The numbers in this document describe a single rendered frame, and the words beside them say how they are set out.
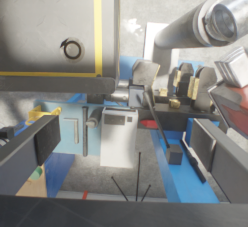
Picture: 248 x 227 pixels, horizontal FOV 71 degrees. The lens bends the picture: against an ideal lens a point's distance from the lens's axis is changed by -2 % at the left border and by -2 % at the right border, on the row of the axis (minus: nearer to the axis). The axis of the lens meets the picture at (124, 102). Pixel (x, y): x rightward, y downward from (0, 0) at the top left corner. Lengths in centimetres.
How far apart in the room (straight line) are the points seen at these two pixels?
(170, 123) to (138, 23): 137
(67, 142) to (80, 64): 117
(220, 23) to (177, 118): 72
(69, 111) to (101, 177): 179
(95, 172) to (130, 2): 237
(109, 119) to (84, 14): 90
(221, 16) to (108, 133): 88
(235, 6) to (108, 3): 49
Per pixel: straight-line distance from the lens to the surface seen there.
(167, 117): 130
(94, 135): 138
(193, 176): 107
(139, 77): 128
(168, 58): 217
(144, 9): 232
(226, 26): 83
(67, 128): 141
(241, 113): 35
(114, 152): 127
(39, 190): 201
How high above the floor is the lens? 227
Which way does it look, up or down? 74 degrees down
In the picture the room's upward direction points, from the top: 174 degrees counter-clockwise
